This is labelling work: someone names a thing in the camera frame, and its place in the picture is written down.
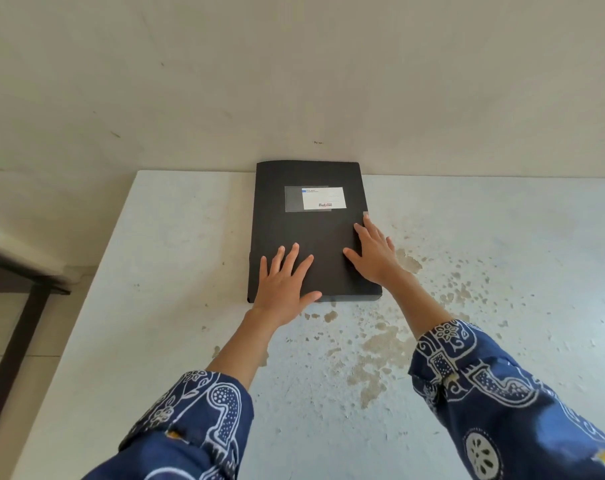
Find person's right hand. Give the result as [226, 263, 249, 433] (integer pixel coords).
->
[342, 212, 409, 291]

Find person's left hand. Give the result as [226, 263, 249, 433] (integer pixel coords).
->
[252, 242, 324, 329]

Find black folder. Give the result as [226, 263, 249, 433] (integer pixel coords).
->
[246, 160, 384, 304]

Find person's left forearm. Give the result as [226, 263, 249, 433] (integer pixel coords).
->
[82, 305, 279, 480]

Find person's right forearm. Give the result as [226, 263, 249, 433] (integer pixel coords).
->
[382, 268, 605, 480]

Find dark metal frame table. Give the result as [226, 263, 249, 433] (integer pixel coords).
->
[0, 222, 99, 458]

